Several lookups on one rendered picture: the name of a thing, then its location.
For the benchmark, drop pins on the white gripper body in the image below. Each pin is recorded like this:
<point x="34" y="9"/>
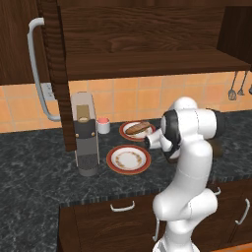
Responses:
<point x="154" y="139"/>

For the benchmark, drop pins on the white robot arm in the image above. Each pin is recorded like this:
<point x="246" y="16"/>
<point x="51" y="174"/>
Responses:
<point x="193" y="170"/>

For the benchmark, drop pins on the dark wood lower cabinet door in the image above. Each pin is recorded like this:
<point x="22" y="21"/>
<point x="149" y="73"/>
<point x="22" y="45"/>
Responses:
<point x="241" y="229"/>

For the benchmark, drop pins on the dark wood side cabinet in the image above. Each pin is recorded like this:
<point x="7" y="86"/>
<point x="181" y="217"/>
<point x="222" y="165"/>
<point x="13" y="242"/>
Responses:
<point x="236" y="29"/>

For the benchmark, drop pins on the dark wood closed cabinet door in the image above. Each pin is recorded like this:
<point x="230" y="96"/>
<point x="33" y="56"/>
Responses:
<point x="16" y="39"/>

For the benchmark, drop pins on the brown long pastry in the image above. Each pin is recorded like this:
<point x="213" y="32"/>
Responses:
<point x="138" y="127"/>

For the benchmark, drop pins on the red rimmed plate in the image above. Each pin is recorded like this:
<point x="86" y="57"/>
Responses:
<point x="113" y="162"/>
<point x="126" y="135"/>

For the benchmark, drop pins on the white cup with pink top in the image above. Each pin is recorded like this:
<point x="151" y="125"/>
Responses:
<point x="103" y="126"/>

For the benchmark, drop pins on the grey coffee machine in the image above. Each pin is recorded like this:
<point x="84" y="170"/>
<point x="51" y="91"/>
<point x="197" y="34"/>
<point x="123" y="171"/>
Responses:
<point x="86" y="141"/>

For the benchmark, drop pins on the hanging grey spatula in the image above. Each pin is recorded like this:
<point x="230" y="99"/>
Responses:
<point x="232" y="93"/>

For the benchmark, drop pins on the dark wood drawer front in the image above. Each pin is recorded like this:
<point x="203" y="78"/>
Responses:
<point x="105" y="229"/>

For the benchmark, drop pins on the hanging dark utensil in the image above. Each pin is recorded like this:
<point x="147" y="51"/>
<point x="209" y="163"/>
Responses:
<point x="250" y="89"/>

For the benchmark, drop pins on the dark wood wall cabinet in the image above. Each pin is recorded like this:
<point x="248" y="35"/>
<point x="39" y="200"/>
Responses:
<point x="141" y="32"/>

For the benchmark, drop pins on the white wall outlet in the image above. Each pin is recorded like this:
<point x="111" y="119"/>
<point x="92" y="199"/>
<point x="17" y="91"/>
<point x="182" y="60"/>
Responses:
<point x="48" y="91"/>

